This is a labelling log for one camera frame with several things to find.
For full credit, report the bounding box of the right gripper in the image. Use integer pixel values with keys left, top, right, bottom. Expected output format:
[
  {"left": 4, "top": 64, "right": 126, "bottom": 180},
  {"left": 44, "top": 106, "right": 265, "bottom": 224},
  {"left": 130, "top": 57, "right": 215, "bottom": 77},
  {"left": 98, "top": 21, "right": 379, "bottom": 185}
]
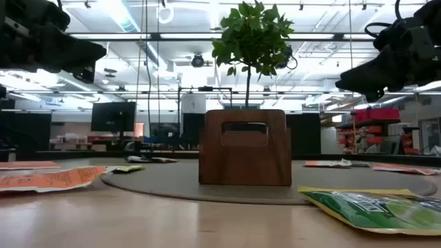
[{"left": 336, "top": 0, "right": 441, "bottom": 103}]

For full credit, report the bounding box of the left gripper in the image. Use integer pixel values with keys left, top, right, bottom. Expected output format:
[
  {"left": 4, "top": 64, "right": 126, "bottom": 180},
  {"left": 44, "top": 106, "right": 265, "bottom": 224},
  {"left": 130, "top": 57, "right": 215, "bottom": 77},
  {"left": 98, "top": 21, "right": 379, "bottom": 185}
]
[{"left": 0, "top": 0, "right": 107, "bottom": 84}]

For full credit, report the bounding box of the yellow tea packet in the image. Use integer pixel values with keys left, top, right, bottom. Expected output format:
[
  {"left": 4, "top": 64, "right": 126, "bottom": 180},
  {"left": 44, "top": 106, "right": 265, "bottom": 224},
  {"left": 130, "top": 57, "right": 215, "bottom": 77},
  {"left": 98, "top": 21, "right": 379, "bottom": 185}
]
[{"left": 110, "top": 165, "right": 146, "bottom": 174}]

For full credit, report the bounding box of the green tea packet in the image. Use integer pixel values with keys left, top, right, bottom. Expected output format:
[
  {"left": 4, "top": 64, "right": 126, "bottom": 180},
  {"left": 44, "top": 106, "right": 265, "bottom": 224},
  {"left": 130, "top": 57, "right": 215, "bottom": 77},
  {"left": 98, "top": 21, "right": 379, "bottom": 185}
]
[{"left": 298, "top": 185, "right": 441, "bottom": 237}]

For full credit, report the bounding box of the brown wooden caddy box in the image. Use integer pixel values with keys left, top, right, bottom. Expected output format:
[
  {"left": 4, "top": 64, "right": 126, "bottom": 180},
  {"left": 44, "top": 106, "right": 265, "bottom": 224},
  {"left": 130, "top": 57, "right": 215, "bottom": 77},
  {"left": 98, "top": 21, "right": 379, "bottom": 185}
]
[{"left": 198, "top": 109, "right": 293, "bottom": 187}]

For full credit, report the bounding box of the shelf with red bins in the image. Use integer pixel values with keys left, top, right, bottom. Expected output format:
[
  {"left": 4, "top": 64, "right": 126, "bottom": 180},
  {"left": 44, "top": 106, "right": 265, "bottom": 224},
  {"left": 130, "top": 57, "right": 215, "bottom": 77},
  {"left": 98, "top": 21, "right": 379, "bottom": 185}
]
[{"left": 336, "top": 107, "right": 420, "bottom": 155}]

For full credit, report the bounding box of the yellow pole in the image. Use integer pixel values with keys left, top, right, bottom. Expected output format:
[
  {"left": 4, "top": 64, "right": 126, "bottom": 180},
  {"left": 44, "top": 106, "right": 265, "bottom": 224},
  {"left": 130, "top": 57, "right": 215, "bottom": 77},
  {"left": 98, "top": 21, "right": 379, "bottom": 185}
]
[{"left": 350, "top": 110, "right": 358, "bottom": 155}]

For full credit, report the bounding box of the black computer monitor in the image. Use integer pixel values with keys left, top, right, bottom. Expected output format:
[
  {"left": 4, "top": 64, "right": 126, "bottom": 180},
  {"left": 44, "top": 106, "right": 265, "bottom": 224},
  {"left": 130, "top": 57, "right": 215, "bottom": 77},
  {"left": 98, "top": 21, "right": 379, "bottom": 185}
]
[{"left": 90, "top": 101, "right": 137, "bottom": 133}]

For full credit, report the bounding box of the cluttered workbench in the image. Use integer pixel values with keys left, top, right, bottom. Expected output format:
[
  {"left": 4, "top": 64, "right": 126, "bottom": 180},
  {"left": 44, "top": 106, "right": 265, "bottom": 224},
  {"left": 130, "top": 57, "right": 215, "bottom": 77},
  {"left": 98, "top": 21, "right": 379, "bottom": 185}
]
[{"left": 50, "top": 132, "right": 120, "bottom": 152}]

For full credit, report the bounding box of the small green potted tree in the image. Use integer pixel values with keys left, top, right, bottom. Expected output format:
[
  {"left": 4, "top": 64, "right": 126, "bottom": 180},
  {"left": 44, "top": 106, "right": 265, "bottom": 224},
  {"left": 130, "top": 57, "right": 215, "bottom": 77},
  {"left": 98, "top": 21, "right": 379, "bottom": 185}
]
[{"left": 210, "top": 0, "right": 296, "bottom": 110}]

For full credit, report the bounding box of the round grey placemat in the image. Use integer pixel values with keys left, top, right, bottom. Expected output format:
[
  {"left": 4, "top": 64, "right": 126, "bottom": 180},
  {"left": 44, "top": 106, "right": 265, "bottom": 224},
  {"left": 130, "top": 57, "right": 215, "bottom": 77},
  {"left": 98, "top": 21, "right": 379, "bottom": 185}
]
[{"left": 101, "top": 158, "right": 438, "bottom": 206}]

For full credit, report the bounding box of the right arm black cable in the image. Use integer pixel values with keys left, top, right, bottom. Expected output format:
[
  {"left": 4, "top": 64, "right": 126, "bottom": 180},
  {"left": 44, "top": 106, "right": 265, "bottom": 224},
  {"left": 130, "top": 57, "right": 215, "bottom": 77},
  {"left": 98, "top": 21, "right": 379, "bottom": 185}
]
[{"left": 364, "top": 0, "right": 406, "bottom": 39}]

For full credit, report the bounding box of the dark hanging cable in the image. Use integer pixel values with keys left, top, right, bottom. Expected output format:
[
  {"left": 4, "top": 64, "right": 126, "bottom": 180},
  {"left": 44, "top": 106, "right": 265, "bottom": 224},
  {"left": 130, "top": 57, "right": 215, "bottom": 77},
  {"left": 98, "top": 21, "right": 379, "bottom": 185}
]
[{"left": 143, "top": 0, "right": 153, "bottom": 138}]

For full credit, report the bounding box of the black table edge rail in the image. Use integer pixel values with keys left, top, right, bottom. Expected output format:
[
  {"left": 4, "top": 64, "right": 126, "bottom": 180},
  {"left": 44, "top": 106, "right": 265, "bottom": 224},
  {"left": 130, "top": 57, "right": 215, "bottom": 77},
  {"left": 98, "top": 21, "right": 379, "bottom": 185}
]
[{"left": 0, "top": 148, "right": 441, "bottom": 168}]

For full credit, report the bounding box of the black ceiling lamp with cable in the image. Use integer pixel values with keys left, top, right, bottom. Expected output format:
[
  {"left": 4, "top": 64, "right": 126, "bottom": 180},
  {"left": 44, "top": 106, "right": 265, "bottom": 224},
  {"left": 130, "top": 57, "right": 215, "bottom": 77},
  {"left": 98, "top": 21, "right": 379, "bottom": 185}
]
[{"left": 280, "top": 44, "right": 299, "bottom": 70}]

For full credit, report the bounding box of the black metal frame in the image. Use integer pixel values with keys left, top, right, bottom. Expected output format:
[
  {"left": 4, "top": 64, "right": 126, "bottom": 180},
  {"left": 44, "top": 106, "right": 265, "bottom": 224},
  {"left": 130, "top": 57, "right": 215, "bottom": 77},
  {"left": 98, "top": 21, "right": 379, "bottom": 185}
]
[{"left": 176, "top": 85, "right": 234, "bottom": 151}]

